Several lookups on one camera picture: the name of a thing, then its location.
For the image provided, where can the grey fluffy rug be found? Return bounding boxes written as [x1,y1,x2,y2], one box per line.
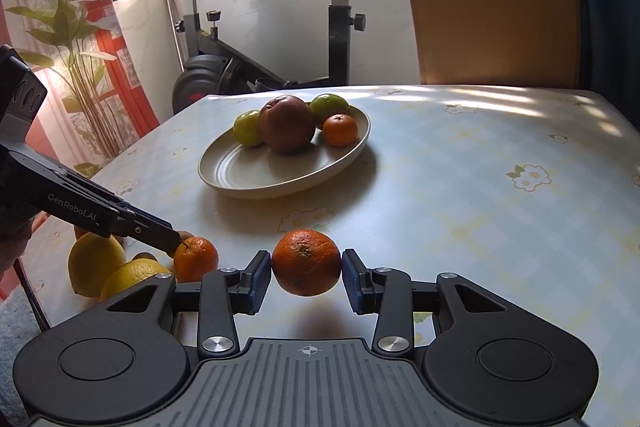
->
[0,289,46,427]

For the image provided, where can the dark blue cloth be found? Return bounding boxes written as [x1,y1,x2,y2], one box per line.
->
[565,0,640,132]

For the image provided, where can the large yellow citrus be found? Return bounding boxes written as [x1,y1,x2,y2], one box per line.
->
[68,232,127,298]

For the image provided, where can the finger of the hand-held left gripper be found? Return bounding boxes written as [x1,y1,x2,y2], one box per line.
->
[111,219,182,257]
[119,203,176,233]

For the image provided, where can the small orange tangerine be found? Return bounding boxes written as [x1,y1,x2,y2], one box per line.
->
[322,113,359,148]

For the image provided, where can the orange mandarin with stem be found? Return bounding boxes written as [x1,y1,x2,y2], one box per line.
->
[173,236,220,284]

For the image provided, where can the beige round plate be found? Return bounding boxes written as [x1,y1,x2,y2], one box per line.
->
[198,103,372,200]

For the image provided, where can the yellow lemon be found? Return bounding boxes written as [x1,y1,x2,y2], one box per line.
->
[100,258,173,303]

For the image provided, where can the red apple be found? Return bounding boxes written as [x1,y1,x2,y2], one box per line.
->
[258,95,317,154]

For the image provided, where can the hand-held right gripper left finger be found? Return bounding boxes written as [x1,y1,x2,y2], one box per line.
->
[102,249,273,356]

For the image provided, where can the printed leaf curtain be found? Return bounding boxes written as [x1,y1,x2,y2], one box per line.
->
[0,0,161,188]

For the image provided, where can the large orange mandarin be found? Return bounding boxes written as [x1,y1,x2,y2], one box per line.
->
[271,229,343,297]

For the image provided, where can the black exercise bike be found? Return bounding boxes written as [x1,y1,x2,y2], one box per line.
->
[130,0,400,115]

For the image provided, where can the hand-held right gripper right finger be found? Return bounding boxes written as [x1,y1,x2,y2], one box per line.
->
[341,248,508,354]

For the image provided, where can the green citrus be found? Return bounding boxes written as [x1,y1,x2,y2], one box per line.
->
[233,110,266,148]
[308,93,351,124]

